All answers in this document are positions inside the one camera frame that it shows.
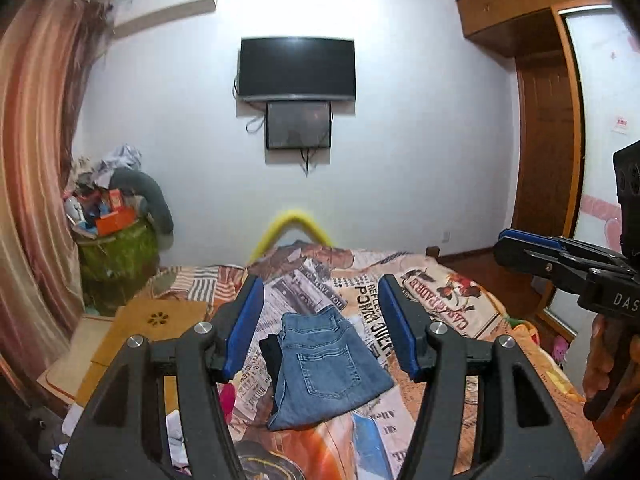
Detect person's right hand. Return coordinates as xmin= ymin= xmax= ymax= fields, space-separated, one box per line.
xmin=582 ymin=312 xmax=640 ymax=406

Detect white air conditioner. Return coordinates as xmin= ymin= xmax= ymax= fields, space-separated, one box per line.
xmin=107 ymin=0 xmax=221 ymax=28

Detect magenta cloth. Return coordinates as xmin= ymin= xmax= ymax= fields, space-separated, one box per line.
xmin=219 ymin=382 xmax=237 ymax=425

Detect grey plush pillow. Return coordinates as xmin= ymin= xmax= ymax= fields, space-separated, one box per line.
xmin=110 ymin=167 xmax=175 ymax=236

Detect black wall television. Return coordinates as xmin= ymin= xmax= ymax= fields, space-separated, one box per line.
xmin=239 ymin=36 xmax=357 ymax=103

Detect orange box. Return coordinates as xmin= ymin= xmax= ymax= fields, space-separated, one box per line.
xmin=95 ymin=210 xmax=137 ymax=236

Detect yellow foam tube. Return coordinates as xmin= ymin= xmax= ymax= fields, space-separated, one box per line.
xmin=247 ymin=208 xmax=331 ymax=263

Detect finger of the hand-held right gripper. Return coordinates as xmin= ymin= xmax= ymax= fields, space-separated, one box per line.
xmin=497 ymin=228 xmax=628 ymax=263
xmin=493 ymin=240 xmax=608 ymax=287

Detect white printed papers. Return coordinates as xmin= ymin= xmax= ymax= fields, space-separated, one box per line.
xmin=50 ymin=407 xmax=193 ymax=480

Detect black cloth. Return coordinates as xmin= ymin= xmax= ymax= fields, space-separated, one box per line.
xmin=259 ymin=332 xmax=283 ymax=401

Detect brown wooden lap desk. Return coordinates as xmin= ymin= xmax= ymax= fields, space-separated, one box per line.
xmin=75 ymin=297 xmax=211 ymax=406

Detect light wooden board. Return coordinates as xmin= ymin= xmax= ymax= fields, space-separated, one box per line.
xmin=37 ymin=314 xmax=116 ymax=403

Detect wooden wardrobe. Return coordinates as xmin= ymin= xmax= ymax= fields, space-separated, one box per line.
xmin=456 ymin=0 xmax=640 ymax=346

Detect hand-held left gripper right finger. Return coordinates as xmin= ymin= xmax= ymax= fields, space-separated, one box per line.
xmin=377 ymin=274 xmax=586 ymax=480

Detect blue denim pants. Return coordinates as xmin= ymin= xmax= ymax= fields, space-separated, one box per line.
xmin=267 ymin=306 xmax=396 ymax=432

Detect printed blanket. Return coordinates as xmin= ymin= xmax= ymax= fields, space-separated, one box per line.
xmin=150 ymin=240 xmax=601 ymax=480

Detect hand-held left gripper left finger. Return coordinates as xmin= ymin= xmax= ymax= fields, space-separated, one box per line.
xmin=59 ymin=274 xmax=266 ymax=480

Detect wooden door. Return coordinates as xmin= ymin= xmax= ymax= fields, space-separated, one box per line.
xmin=512 ymin=57 xmax=576 ymax=261

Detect striped pink curtain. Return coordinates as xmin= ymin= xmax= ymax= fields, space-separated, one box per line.
xmin=0 ymin=0 xmax=113 ymax=411

